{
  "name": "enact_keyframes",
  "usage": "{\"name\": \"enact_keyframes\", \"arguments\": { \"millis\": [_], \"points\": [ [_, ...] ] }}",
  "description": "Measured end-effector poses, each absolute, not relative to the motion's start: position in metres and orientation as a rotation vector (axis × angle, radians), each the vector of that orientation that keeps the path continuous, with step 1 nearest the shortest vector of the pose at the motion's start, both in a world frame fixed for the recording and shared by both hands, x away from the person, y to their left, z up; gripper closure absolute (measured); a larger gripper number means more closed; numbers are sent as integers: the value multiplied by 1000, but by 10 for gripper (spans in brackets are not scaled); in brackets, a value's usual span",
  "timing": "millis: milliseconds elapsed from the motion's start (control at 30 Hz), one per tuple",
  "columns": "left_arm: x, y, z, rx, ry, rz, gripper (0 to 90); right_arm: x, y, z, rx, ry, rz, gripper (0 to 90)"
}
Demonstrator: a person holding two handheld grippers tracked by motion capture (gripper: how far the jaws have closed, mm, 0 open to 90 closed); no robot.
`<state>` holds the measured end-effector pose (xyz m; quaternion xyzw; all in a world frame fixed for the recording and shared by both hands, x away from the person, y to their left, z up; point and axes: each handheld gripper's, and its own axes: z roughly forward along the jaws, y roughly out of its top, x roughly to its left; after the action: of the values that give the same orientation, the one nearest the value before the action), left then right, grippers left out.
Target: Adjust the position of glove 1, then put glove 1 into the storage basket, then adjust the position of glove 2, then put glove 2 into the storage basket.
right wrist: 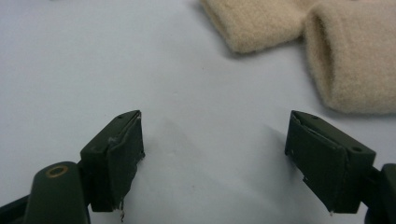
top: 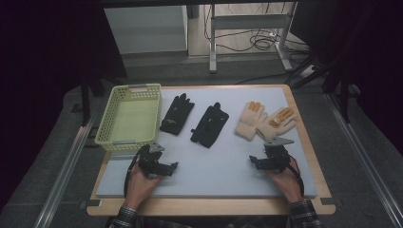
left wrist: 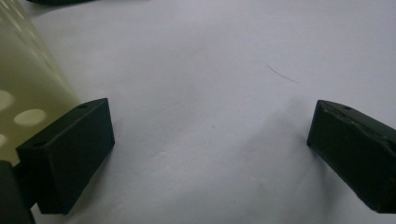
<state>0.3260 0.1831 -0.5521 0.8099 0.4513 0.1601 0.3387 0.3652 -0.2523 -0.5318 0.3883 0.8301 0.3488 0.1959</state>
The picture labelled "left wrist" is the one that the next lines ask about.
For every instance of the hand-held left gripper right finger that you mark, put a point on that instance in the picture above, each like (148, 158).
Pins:
(358, 149)

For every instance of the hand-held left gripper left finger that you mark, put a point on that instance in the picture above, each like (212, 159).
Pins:
(67, 155)

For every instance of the pale yellow perforated plastic basket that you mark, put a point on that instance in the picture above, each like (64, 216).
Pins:
(28, 87)

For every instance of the thin dark hair strand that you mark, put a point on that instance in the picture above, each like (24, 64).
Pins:
(281, 74)

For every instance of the dark object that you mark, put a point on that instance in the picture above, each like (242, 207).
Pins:
(59, 1)

